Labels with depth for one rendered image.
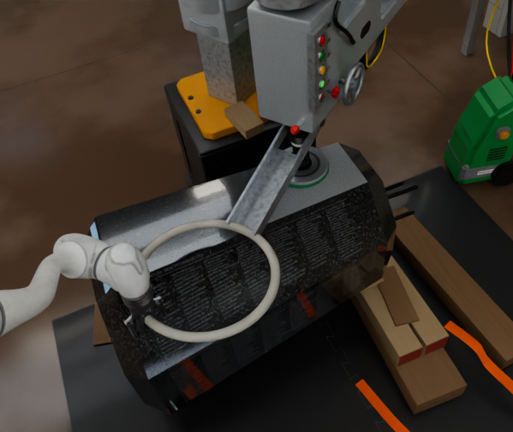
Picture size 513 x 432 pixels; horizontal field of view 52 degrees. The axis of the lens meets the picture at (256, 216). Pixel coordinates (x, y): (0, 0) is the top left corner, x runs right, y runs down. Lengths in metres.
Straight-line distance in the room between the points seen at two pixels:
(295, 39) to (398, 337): 1.39
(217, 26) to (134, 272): 1.24
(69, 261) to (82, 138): 2.53
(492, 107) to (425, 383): 1.47
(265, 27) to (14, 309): 1.05
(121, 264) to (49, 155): 2.57
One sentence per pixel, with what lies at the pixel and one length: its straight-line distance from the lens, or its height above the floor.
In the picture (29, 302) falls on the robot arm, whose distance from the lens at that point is 1.20.
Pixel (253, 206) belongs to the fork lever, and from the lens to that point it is 1.90.
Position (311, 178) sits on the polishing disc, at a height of 0.90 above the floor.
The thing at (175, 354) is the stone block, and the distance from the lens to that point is 1.99.
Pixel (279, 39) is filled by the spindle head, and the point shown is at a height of 1.51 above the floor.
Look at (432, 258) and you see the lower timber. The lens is 2.85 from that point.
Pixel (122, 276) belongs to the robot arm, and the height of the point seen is 1.26.
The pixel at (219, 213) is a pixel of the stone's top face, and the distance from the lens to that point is 2.02.
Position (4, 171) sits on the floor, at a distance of 3.98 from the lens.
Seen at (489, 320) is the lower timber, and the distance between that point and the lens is 2.72.
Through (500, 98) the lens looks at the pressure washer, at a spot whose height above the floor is 0.56.
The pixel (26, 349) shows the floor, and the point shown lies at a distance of 3.03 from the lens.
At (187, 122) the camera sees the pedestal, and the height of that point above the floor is 0.74.
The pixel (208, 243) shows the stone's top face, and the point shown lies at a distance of 1.94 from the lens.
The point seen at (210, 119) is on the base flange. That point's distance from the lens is 2.57.
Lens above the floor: 2.40
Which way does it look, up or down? 50 degrees down
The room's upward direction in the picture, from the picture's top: 9 degrees counter-clockwise
